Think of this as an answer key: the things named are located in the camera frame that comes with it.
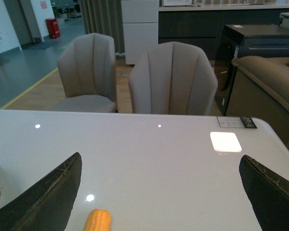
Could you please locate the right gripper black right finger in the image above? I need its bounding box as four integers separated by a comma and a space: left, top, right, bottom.
239, 155, 289, 231

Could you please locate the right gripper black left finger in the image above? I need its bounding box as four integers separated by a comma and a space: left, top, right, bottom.
0, 152, 82, 231

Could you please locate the yellow corn cob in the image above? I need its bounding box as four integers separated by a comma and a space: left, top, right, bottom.
83, 209, 111, 231

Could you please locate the table label sticker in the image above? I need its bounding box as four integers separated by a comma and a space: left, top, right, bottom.
217, 116, 257, 128

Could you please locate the beige sofa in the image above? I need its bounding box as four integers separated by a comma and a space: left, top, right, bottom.
226, 56, 289, 143

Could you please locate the left beige upholstered chair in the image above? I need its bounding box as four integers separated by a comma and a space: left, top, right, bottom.
52, 33, 118, 113

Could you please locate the beige upholstered chair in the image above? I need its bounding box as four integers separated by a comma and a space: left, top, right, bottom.
129, 41, 218, 116
52, 33, 118, 113

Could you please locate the right beige upholstered chair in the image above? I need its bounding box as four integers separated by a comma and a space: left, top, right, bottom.
129, 41, 218, 116

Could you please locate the black washing machine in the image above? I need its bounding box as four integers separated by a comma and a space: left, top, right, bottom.
213, 24, 289, 116

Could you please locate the red fire extinguisher box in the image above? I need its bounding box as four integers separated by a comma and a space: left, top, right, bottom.
46, 18, 61, 39

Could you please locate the dark kitchen counter cabinet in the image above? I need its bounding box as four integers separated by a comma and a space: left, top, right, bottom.
158, 3, 289, 60

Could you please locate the white drawer cabinet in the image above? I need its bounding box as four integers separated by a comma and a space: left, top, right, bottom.
121, 0, 159, 65

